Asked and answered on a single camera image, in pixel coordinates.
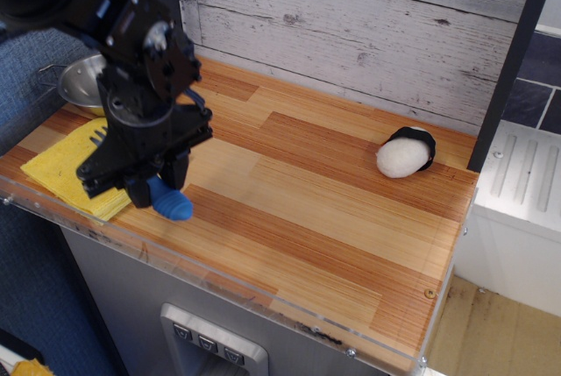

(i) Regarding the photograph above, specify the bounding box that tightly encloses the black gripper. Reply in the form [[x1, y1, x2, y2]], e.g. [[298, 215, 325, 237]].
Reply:
[[75, 103, 215, 209]]

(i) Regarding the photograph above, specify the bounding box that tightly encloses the blue handled metal fork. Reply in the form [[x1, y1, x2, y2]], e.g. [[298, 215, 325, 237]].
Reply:
[[77, 123, 194, 221]]

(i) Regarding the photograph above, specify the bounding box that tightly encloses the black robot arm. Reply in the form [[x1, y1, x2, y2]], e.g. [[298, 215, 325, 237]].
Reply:
[[1, 0, 212, 220]]

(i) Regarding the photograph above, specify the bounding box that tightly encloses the yellow folded towel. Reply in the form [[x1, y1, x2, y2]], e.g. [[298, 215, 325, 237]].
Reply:
[[21, 117, 131, 221]]

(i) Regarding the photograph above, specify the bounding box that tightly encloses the clear acrylic table edge guard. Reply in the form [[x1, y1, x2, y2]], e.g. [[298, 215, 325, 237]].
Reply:
[[1, 177, 461, 375]]

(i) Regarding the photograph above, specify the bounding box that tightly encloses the grey toy fridge cabinet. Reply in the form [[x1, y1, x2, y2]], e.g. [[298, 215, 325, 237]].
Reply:
[[63, 226, 424, 375]]

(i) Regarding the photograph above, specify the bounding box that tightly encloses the silver dispenser button panel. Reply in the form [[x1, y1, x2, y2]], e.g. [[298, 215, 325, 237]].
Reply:
[[160, 303, 269, 375]]

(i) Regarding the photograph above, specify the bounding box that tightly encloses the yellow object at bottom corner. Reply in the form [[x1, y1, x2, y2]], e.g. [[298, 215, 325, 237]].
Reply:
[[11, 359, 54, 376]]

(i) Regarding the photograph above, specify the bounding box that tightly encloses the white and black plush toy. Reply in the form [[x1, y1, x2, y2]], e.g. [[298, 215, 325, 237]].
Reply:
[[376, 126, 437, 179]]

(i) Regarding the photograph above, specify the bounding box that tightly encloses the white ridged side unit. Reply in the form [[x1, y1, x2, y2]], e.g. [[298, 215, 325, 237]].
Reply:
[[454, 121, 560, 315]]

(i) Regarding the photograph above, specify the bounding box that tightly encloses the stainless steel bowl with handles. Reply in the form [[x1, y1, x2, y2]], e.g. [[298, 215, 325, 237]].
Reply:
[[37, 53, 106, 117]]

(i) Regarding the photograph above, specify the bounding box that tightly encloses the dark right vertical post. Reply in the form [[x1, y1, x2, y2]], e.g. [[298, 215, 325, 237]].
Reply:
[[467, 0, 546, 173]]

